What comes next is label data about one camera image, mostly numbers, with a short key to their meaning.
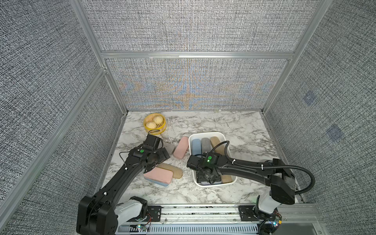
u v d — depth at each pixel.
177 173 0.84
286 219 0.72
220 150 0.93
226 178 0.81
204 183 0.79
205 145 0.95
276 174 0.49
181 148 0.95
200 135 0.98
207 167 0.55
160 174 0.82
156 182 0.81
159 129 1.05
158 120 1.06
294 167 0.42
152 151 0.61
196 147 0.95
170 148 0.95
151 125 1.03
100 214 0.38
